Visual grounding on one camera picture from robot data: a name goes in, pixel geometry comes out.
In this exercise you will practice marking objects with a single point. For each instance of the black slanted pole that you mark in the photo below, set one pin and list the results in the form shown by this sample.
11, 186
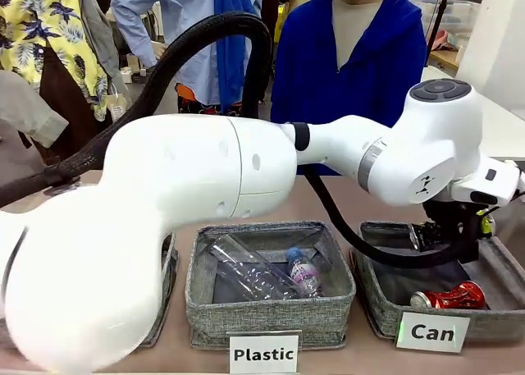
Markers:
439, 22

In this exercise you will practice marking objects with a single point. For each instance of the large clear plastic bottle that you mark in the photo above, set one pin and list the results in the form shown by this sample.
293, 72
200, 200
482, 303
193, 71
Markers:
250, 272

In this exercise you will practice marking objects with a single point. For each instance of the crushed red can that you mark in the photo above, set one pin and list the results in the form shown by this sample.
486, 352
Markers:
451, 295

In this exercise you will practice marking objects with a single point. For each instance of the person in light blue shirt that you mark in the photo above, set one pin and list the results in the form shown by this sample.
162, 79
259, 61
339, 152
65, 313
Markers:
188, 63

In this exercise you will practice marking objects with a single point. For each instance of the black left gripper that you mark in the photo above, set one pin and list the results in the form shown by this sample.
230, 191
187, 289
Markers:
461, 223

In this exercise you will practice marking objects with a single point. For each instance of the grey fabric plastic basket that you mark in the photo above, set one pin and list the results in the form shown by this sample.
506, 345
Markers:
266, 321

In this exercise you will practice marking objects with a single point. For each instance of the grey sleeved arm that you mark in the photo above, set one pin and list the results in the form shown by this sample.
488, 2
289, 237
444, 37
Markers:
24, 108

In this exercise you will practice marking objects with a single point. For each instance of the grey fabric can basket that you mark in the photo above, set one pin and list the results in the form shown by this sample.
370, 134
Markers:
504, 268

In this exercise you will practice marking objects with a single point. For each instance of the white Can label sign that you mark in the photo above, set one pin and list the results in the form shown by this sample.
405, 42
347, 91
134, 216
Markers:
432, 332

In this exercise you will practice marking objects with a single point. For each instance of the person in blue hoodie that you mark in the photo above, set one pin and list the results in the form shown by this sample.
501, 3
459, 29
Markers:
311, 71

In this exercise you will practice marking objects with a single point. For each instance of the person in yellow floral shirt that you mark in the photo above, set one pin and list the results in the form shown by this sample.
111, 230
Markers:
45, 42

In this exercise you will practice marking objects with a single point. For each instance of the white paper hang tag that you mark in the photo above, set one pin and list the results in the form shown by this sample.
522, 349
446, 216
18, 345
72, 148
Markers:
118, 108

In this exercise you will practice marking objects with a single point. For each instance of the grey hanging garment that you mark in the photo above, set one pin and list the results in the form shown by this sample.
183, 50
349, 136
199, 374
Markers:
100, 34

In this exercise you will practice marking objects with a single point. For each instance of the white Plastic label sign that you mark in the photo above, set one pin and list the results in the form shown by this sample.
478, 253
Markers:
264, 354

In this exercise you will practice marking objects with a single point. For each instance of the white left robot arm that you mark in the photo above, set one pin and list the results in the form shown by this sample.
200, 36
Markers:
164, 166

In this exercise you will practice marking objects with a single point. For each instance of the clear plastic storage box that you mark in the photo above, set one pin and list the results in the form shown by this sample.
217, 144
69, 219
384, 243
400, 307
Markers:
455, 20

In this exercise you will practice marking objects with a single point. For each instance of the white side table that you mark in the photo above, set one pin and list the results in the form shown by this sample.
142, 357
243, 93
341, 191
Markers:
508, 141

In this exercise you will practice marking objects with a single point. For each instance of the grey fabric bottle basket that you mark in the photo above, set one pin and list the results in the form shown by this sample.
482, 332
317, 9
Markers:
166, 268

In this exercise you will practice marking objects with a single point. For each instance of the small pink-label plastic bottle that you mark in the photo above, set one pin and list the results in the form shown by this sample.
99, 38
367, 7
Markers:
305, 274

